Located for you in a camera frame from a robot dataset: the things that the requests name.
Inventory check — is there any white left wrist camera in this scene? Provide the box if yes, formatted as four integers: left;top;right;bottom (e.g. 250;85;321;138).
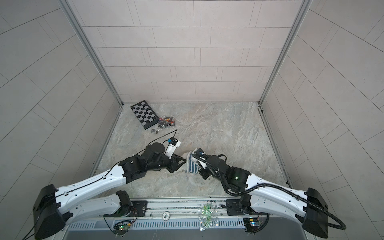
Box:
165;137;181;159

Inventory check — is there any aluminium front mounting rail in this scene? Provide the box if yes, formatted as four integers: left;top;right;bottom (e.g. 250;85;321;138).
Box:
98;195;311;223

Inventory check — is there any bag of colourful small parts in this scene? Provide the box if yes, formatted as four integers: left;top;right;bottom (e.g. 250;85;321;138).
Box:
158;117;176;128

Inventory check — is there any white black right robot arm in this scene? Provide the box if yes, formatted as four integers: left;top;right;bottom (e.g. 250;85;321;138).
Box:
193;152;347;239

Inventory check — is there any aluminium corner post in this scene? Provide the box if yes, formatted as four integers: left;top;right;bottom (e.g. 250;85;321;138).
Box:
58;0;124;108
259;0;312;107

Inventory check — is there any black corrugated cable conduit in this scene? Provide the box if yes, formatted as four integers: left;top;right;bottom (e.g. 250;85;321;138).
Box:
191;152;347;234

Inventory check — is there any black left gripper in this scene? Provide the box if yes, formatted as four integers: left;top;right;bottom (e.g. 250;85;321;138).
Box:
145;153;189;175

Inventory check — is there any left green circuit board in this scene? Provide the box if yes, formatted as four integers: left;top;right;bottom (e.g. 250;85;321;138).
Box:
113;220;132;236

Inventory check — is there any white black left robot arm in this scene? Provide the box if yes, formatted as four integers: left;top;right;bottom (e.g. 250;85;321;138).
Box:
25;143;187;240

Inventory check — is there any right circuit board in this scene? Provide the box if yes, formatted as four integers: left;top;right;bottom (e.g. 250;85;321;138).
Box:
243;218;260;234

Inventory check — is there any blue white striped knit sweater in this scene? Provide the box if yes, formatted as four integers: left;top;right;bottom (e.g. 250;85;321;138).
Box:
186;151;200;174

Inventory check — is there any clear bag of green parts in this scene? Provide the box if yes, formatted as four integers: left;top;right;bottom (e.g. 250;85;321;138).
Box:
198;203;219;231

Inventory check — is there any left aluminium corner post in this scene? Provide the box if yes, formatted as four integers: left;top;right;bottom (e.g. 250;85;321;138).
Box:
58;0;124;108

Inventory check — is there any black white chessboard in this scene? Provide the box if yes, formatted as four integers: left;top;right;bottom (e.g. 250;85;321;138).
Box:
130;100;159;130

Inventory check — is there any round silver rail knob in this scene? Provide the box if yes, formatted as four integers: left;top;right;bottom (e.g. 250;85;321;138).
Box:
162;211;171;222

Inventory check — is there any white fluffy teddy bear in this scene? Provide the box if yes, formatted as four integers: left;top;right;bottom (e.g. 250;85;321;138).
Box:
179;149;207;174

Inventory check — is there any right aluminium corner post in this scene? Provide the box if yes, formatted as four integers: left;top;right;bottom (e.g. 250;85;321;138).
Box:
259;0;312;107

